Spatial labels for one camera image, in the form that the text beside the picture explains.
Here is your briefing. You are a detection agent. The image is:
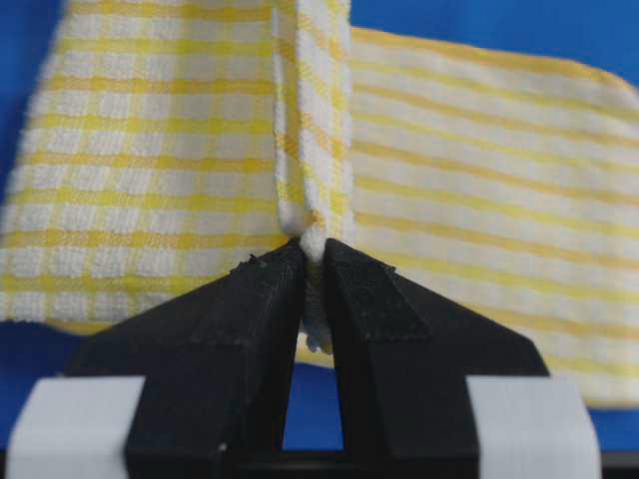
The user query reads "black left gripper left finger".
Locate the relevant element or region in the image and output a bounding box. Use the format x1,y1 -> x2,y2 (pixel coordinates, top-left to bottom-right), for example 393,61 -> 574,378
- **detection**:
64,241 -> 306,478

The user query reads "yellow checked towel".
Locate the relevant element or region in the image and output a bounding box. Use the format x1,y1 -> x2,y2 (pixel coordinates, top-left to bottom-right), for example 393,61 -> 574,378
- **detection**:
1,1 -> 638,406

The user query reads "blue table cloth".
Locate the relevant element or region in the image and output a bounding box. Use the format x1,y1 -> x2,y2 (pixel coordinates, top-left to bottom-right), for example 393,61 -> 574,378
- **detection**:
1,1 -> 638,450

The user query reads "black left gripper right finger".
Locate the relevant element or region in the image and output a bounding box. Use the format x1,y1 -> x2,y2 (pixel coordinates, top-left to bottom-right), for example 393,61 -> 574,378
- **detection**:
323,239 -> 548,478

